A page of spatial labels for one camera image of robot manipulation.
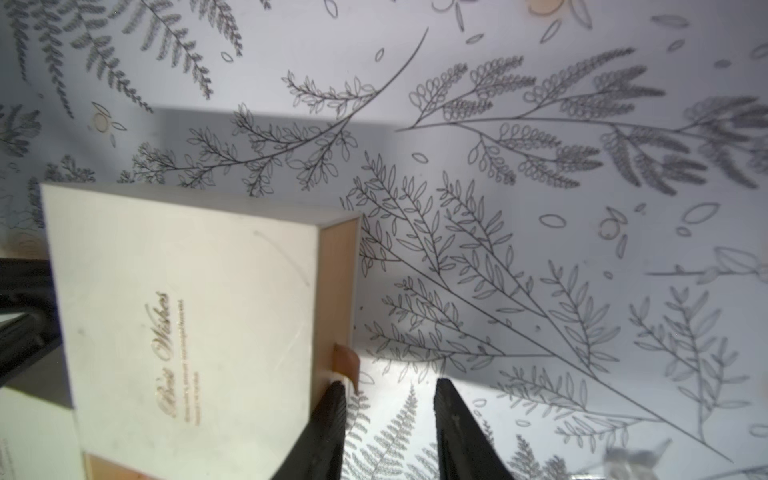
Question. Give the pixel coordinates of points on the floral table cloth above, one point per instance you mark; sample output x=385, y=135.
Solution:
x=563, y=204

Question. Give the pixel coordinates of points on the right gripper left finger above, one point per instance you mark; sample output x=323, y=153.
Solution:
x=318, y=452

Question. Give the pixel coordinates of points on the cream jewelry box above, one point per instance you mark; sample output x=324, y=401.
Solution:
x=199, y=327
x=39, y=438

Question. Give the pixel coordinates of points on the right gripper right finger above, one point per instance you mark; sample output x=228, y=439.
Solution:
x=464, y=453

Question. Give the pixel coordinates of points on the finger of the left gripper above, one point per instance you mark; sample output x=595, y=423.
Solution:
x=27, y=284
x=26, y=339

